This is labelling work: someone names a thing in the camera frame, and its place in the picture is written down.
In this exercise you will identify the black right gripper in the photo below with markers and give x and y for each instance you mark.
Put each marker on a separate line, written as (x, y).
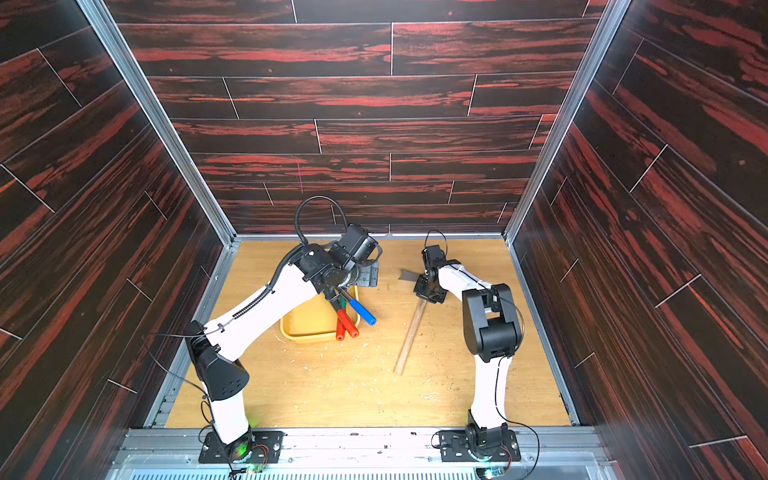
(425, 288)

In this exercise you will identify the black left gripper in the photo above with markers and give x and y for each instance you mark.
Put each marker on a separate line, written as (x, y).
(369, 275)

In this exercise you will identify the wooden handle hoe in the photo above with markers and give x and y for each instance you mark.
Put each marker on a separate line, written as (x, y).
(409, 276)

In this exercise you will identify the steel hoe blue grip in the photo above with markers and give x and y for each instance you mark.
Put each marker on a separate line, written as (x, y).
(364, 313)

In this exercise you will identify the green hoe red grip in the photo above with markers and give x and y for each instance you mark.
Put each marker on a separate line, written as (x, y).
(340, 308)

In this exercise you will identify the black hoe red grip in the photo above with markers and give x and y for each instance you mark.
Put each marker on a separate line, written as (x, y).
(350, 325)

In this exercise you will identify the yellow plastic storage tray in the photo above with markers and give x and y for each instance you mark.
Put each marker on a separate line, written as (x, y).
(313, 321)

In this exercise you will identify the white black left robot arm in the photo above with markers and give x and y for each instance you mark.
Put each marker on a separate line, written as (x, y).
(215, 348)

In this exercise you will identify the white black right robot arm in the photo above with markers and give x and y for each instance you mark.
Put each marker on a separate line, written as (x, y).
(493, 332)

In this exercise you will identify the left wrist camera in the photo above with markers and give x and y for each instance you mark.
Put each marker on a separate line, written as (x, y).
(355, 247)

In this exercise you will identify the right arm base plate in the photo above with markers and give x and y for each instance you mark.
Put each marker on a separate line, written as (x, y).
(474, 444)

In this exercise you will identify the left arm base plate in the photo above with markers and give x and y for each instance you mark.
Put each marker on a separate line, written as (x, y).
(257, 447)

